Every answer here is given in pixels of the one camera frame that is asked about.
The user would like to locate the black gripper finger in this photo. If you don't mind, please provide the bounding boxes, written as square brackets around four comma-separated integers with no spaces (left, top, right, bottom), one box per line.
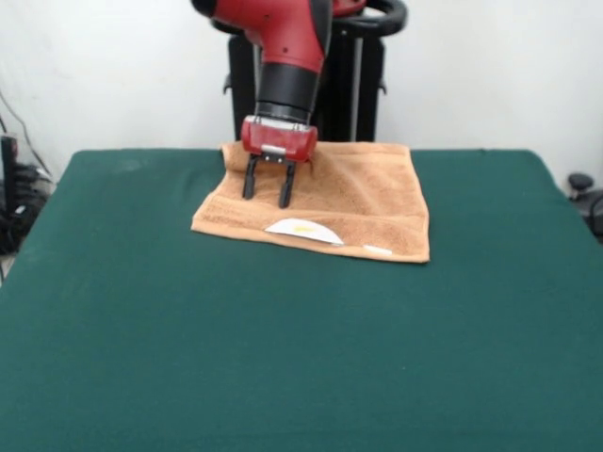
[241,153,261,200]
[278,162,297,209]

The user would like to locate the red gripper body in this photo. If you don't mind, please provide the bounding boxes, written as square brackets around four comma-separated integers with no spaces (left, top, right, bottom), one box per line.
[240,115,319,164]

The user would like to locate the tan terry towel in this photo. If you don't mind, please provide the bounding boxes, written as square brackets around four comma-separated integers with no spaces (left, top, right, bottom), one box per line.
[190,139,431,265]

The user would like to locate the dark green table cloth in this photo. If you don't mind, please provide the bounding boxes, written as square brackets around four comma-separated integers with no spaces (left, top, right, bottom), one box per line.
[0,148,603,452]

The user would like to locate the black robot pedestal with handle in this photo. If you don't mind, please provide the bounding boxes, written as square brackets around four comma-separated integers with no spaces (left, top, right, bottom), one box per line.
[220,0,409,142]

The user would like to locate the black cable bundle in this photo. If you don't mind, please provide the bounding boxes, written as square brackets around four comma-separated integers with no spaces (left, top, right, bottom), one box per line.
[0,162,58,258]

